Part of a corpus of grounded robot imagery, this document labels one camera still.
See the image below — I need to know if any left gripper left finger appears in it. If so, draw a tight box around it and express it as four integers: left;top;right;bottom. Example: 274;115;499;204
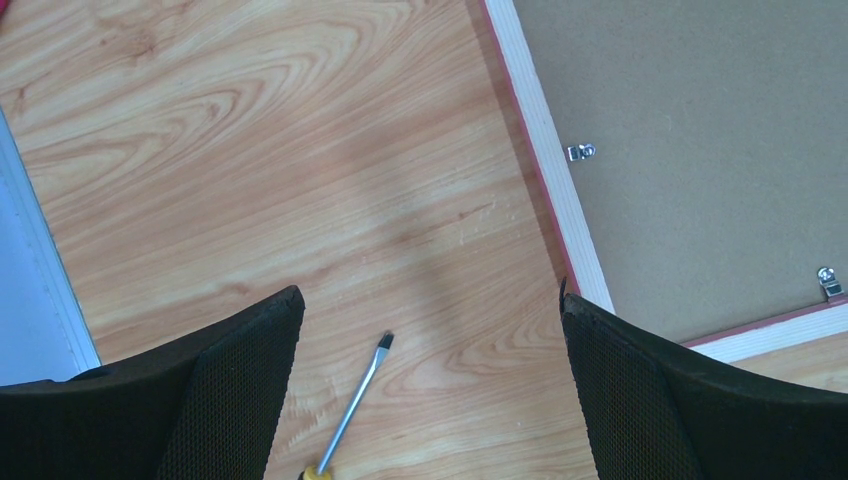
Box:
1;286;305;479

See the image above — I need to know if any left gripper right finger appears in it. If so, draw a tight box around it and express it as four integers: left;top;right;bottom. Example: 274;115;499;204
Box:
559;290;847;479

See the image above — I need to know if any yellow black screwdriver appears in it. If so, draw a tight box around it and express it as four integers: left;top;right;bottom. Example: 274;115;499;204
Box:
298;331;395;479

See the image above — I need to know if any pink picture frame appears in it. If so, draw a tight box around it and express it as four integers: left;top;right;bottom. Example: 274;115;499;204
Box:
481;1;847;362

